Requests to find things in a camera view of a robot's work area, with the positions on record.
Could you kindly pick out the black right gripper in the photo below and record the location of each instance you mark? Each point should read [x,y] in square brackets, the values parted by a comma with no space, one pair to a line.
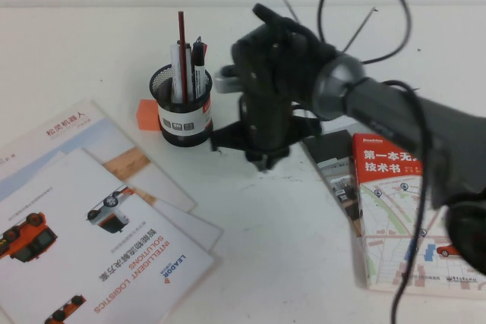
[266,123]

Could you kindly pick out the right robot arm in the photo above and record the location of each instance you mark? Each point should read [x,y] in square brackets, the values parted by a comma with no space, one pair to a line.
[436,130]

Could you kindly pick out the black mesh pen holder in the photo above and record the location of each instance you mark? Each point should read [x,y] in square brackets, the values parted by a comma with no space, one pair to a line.
[182,136]

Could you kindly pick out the black capped marker pen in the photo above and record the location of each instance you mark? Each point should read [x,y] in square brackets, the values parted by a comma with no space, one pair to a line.
[199,56]

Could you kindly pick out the white marker pen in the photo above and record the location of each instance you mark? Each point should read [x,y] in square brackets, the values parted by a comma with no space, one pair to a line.
[176,73]

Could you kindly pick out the AgileX brochure grey photo cover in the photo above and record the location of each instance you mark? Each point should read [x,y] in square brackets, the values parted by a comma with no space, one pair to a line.
[334,172]

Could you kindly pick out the orange block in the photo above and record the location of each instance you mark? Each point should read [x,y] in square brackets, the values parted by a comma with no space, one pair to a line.
[146,115]

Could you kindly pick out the red book with map cover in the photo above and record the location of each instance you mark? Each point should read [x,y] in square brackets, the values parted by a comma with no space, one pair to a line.
[387,225]

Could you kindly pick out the red pencil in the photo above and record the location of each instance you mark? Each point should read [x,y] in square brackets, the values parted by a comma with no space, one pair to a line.
[182,43]

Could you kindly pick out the LEADOR logistics brochure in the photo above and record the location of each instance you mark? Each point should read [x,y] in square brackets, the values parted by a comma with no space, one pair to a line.
[95,233]

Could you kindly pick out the AgileX brochure pale blue cover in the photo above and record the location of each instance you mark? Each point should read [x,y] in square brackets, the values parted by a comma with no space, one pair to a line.
[76,126]

